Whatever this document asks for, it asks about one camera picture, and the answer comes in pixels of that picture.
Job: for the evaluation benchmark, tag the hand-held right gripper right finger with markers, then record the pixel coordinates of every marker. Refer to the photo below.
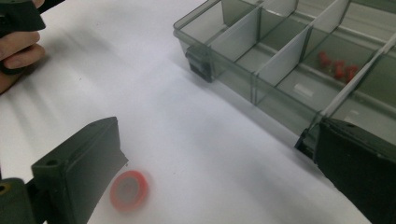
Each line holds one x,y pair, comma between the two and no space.
358,168

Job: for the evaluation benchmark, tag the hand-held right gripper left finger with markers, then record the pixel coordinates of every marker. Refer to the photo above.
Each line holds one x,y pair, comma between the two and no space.
77,168

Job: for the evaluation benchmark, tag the red tape roll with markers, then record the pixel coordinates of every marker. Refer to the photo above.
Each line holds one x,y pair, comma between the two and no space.
115,199

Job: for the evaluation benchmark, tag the smoky transparent compartment storage box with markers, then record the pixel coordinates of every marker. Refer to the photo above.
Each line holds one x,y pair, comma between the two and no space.
249,46

